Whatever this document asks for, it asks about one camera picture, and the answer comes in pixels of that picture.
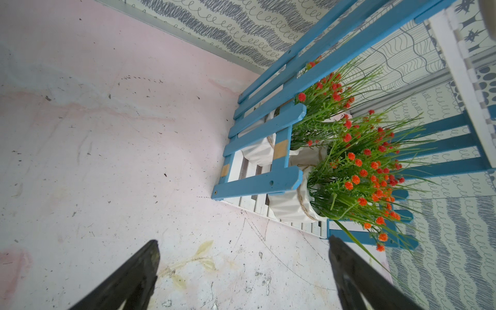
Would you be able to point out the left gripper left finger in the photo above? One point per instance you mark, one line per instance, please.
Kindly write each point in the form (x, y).
(131, 286)

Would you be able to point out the orange flower potted plant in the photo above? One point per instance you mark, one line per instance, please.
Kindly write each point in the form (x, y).
(352, 176)

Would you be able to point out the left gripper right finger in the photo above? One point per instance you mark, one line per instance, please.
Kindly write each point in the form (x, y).
(359, 283)

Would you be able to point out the blue white slatted rack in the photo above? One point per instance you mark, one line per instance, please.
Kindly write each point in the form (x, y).
(460, 144)

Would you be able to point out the red flower plant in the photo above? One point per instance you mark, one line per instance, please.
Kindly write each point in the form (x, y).
(333, 95)

